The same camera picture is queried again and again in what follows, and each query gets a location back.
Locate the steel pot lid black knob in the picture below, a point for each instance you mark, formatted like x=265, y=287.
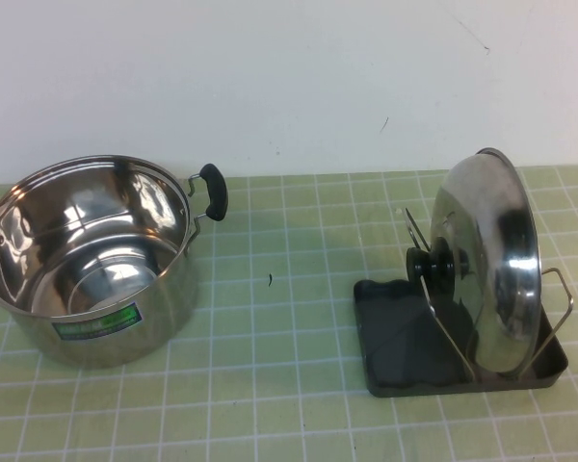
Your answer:
x=491, y=269

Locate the stainless steel pot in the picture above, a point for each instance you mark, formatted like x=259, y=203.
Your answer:
x=139, y=317

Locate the dark grey drip tray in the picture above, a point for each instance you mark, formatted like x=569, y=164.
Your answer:
x=395, y=346

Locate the green grid table mat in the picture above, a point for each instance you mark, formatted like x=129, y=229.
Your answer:
x=289, y=423

